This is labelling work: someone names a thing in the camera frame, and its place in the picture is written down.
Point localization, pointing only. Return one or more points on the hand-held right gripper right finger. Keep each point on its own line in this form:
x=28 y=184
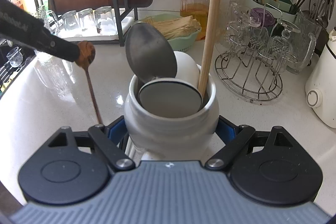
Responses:
x=227 y=129

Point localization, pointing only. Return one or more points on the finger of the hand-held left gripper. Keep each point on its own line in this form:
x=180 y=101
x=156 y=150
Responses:
x=60 y=45

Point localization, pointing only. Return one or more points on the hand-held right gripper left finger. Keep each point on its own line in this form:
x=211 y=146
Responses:
x=115 y=130

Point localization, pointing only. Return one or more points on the dark wooden spoon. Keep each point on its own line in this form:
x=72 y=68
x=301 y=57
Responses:
x=88 y=52

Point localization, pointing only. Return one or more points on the white ceramic mug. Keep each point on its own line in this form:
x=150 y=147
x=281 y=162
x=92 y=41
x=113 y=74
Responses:
x=170 y=129

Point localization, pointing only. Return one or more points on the white ceramic spoon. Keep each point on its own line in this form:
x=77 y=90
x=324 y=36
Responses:
x=187 y=66
x=170 y=98

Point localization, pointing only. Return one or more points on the light wooden chopstick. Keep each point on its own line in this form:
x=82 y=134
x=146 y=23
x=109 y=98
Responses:
x=212 y=16

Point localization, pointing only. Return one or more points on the small clear drinking glass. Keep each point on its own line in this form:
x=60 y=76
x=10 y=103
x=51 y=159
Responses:
x=71 y=20
x=87 y=18

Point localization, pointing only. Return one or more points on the tall textured glass cup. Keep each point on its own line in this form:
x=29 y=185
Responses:
x=48 y=16

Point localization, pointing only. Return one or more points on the clear wine glass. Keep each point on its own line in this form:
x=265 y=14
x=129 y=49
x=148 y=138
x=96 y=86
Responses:
x=14 y=56

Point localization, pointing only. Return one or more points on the small glass with red mark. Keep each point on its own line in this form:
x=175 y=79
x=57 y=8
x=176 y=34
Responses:
x=105 y=19

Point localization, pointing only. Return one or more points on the black sink drying rack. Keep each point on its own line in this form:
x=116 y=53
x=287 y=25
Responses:
x=8 y=74

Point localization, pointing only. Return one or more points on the white drip tray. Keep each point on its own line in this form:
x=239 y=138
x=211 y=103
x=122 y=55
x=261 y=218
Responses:
x=126 y=27

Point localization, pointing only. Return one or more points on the green plastic basket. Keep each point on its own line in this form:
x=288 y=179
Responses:
x=183 y=44

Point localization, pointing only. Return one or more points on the set of hanging clear glasses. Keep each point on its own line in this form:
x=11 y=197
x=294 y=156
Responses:
x=278 y=48

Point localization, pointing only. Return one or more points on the white electric cooker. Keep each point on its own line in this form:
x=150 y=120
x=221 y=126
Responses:
x=323 y=87

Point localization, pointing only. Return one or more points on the bundle of dried noodles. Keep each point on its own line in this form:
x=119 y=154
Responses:
x=176 y=27

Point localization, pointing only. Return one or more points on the purple translucent cup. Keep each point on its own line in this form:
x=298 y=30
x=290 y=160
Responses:
x=261 y=16

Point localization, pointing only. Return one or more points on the textured glass pitcher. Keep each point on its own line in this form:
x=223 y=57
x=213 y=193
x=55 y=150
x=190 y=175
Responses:
x=304 y=40

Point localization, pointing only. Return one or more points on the plastic jar with red lid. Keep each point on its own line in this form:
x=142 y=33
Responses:
x=193 y=3

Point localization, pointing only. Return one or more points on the green utensil holder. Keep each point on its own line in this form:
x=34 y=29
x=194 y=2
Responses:
x=284 y=7

